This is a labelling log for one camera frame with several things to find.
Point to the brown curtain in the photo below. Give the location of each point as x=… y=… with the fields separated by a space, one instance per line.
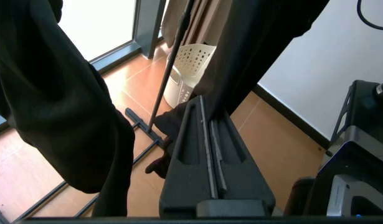
x=203 y=18

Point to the white laundry basket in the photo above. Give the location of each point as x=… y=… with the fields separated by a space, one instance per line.
x=191 y=59

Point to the black clothes rack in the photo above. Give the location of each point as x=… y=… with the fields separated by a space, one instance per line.
x=171 y=65

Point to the black garment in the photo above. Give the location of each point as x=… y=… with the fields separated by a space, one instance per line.
x=54 y=93
x=247 y=46

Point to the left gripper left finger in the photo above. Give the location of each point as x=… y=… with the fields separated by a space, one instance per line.
x=188 y=180

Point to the window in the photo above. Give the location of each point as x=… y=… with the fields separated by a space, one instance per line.
x=147 y=25

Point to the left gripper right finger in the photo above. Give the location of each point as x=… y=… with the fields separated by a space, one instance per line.
x=244 y=180

